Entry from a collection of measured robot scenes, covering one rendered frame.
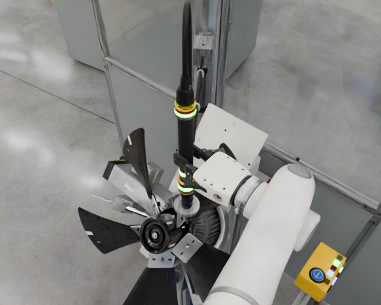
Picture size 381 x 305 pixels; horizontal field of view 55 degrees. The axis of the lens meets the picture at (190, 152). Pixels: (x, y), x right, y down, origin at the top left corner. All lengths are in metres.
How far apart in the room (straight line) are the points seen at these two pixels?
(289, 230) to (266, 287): 0.10
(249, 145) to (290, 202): 0.70
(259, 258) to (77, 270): 2.07
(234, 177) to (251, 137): 0.55
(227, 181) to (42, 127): 2.85
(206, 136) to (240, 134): 0.14
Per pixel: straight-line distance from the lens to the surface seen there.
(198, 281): 1.18
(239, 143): 1.33
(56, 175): 3.07
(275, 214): 0.63
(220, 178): 0.77
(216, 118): 1.37
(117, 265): 2.54
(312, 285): 1.37
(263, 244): 0.62
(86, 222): 1.42
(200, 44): 1.36
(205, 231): 1.28
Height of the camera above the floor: 2.27
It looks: 48 degrees down
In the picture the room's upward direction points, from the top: straight up
